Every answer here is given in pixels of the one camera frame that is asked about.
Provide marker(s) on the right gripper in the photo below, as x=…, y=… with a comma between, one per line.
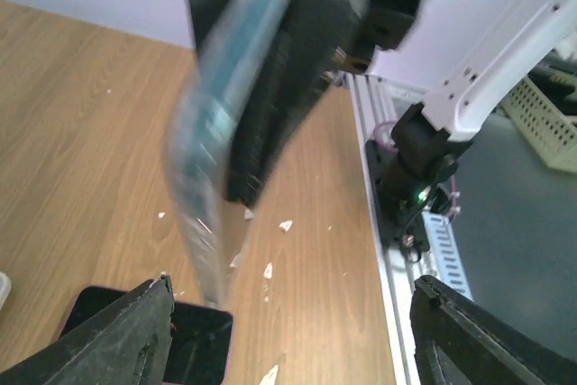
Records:
x=312, y=43

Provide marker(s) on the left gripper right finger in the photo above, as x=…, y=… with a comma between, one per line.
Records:
x=458, y=342

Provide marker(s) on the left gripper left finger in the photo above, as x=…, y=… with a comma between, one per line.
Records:
x=127, y=342

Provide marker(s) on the purple phone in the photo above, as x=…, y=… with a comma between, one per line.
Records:
x=200, y=336

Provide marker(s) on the cream cased phone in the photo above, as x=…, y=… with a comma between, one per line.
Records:
x=5, y=288

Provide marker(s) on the bare black phone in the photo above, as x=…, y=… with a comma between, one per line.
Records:
x=201, y=133

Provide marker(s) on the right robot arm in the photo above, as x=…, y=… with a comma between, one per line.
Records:
x=438, y=129

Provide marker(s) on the white debris pile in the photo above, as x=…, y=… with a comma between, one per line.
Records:
x=248, y=270

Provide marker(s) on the slotted cable duct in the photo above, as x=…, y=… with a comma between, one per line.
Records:
x=449, y=265

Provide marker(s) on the aluminium front rail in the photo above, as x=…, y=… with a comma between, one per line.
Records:
x=372, y=105

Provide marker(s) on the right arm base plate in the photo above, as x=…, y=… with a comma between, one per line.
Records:
x=399, y=202

